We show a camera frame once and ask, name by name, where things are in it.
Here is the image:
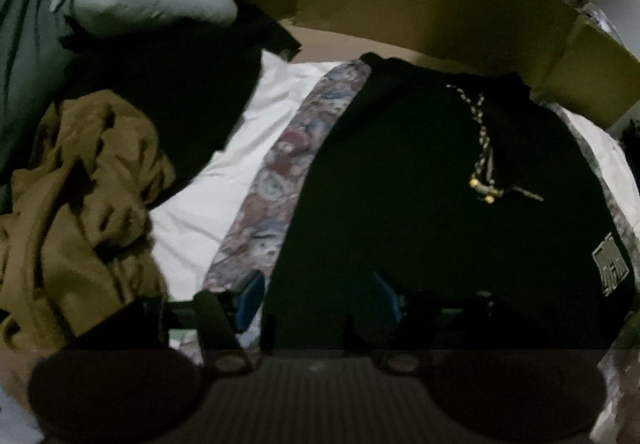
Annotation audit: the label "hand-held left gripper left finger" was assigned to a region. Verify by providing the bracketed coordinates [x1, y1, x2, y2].
[120, 269, 266, 372]

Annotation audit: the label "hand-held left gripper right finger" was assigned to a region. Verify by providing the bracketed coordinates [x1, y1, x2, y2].
[370, 271, 501, 372]

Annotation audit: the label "black shorts floral side panels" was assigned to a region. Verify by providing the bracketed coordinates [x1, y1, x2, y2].
[202, 52, 640, 375]

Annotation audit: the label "white printed bedsheet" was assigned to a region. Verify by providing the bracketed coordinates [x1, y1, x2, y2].
[147, 49, 638, 355]

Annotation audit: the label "mustard brown garment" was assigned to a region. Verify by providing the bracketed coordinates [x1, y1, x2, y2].
[0, 89, 176, 350]

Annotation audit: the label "black cloth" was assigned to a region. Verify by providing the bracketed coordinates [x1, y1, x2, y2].
[60, 4, 303, 210]

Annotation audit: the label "dark green cloth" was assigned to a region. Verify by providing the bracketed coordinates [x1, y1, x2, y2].
[0, 0, 76, 215]

